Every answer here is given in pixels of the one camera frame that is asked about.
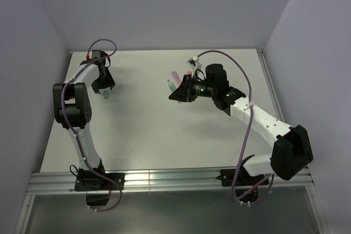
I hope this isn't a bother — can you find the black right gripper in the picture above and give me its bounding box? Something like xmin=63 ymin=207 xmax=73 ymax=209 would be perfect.
xmin=169 ymin=74 xmax=217 ymax=102

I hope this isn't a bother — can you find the purple pen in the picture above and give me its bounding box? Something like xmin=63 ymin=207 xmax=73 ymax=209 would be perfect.
xmin=172 ymin=71 xmax=182 ymax=86

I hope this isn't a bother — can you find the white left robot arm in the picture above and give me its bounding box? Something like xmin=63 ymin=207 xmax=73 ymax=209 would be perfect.
xmin=53 ymin=50 xmax=124 ymax=191

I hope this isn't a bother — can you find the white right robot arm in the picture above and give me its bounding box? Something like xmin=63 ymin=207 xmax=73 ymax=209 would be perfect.
xmin=169 ymin=64 xmax=313 ymax=185

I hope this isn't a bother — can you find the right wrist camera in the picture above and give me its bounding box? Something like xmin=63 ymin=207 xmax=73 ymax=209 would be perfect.
xmin=186 ymin=56 xmax=202 ymax=71

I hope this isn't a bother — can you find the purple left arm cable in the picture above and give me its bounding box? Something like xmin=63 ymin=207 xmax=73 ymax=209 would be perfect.
xmin=62 ymin=38 xmax=123 ymax=213

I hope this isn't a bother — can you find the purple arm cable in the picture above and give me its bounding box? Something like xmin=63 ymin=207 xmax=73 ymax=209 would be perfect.
xmin=62 ymin=38 xmax=123 ymax=213
xmin=197 ymin=50 xmax=275 ymax=203

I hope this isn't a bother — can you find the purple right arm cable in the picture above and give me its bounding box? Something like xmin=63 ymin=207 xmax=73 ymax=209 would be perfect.
xmin=197 ymin=50 xmax=275 ymax=203

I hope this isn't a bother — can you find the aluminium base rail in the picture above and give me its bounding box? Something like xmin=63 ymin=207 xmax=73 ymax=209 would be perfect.
xmin=27 ymin=164 xmax=313 ymax=195

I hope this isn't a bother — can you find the aluminium side rail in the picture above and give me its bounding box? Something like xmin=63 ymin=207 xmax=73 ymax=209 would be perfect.
xmin=256 ymin=48 xmax=330 ymax=234

